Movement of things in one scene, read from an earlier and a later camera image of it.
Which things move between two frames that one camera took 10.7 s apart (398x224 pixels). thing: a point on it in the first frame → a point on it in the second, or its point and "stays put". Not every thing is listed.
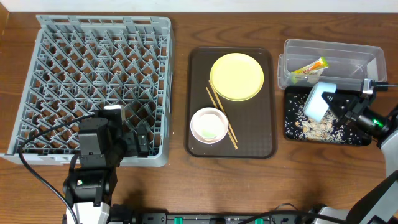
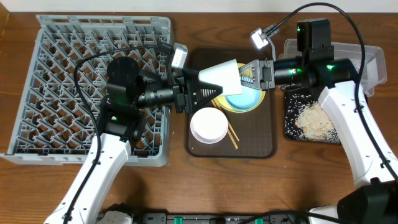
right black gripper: x=354 y=107 → x=264 y=65
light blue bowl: x=315 y=107 → x=247 y=100
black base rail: x=299 y=218 stays put
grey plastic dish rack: x=79 y=63 stays put
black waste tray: x=301 y=129 stays put
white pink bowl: x=209 y=125 stays put
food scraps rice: x=329 y=129 stays put
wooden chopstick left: x=214 y=103 stays put
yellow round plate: x=237 y=76 → x=220 y=101
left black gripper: x=128 y=137 → x=181 y=98
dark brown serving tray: x=252 y=122 stays put
